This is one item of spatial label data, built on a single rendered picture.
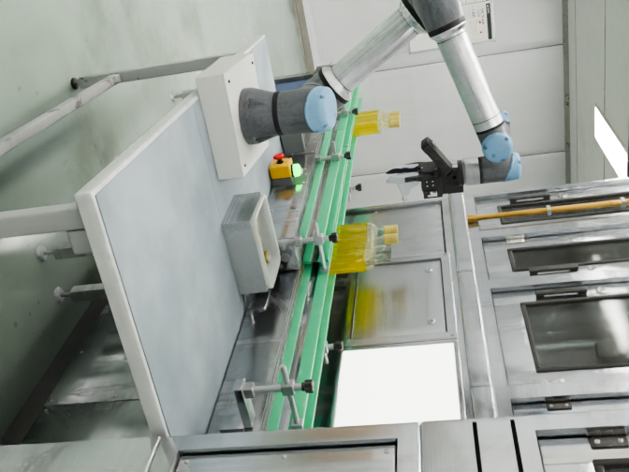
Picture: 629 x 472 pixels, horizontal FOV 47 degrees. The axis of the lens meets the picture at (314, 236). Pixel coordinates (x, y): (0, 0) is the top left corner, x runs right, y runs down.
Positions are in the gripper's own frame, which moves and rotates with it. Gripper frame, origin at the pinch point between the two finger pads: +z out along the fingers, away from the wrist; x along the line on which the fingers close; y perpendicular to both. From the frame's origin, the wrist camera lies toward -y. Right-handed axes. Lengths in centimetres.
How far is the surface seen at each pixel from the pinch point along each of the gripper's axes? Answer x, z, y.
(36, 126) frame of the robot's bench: 0, 98, -28
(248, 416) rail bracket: -72, 32, 21
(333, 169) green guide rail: 46, 23, 16
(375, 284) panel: 10.5, 10.4, 42.6
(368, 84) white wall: 592, 54, 157
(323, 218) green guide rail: 9.3, 22.9, 16.3
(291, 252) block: -6.9, 31.0, 17.8
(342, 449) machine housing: -95, 8, 9
